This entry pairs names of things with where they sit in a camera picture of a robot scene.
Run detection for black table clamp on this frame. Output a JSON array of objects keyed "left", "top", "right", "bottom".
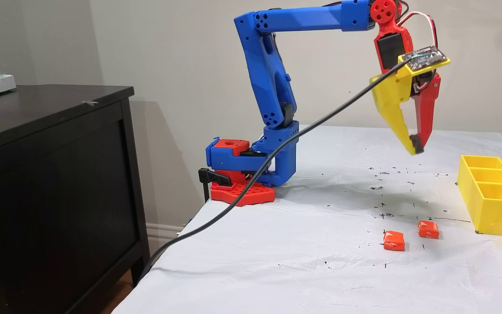
[{"left": 198, "top": 168, "right": 234, "bottom": 203}]

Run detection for white baseboard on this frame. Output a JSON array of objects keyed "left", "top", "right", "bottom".
[{"left": 146, "top": 222, "right": 190, "bottom": 245}]

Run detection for white plastic table cover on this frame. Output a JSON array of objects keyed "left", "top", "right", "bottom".
[{"left": 112, "top": 124, "right": 502, "bottom": 314}]

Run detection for yellow three-compartment box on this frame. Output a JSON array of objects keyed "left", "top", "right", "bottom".
[{"left": 457, "top": 155, "right": 502, "bottom": 237}]

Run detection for black wooden cabinet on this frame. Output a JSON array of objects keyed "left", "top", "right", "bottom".
[{"left": 0, "top": 84, "right": 151, "bottom": 314}]

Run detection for camera board on yellow mount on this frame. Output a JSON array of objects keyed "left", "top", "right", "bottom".
[{"left": 398, "top": 45, "right": 451, "bottom": 78}]

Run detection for thick black USB cable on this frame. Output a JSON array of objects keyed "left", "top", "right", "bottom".
[{"left": 138, "top": 59, "right": 410, "bottom": 283}]

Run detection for orange Starburst candy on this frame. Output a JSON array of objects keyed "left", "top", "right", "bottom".
[
  {"left": 383, "top": 231, "right": 405, "bottom": 252},
  {"left": 418, "top": 221, "right": 440, "bottom": 239}
]

